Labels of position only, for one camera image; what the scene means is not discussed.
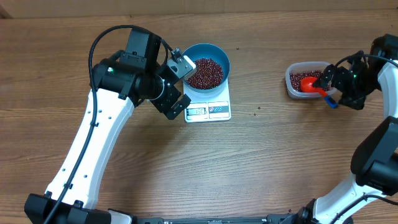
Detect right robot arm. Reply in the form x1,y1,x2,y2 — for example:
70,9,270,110
265,34,397,223

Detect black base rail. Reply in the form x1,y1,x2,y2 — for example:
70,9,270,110
108,203,354,224

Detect white kitchen scale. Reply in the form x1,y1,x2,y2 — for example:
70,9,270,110
183,79,232,123

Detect blue bowl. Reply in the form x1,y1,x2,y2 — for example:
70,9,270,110
183,44,231,85

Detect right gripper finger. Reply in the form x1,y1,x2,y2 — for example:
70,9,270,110
338,96,366,110
312,64,336,90

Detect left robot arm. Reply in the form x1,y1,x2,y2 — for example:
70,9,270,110
24,26,197,223

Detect red scoop with blue handle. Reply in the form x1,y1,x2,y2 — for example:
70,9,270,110
300,77,338,109

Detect red beans in bowl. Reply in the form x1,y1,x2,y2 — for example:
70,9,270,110
186,58,224,90

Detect red beans in container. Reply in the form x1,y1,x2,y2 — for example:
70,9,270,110
290,70,323,92

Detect clear plastic container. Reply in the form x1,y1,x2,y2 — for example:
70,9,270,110
285,61,330,100

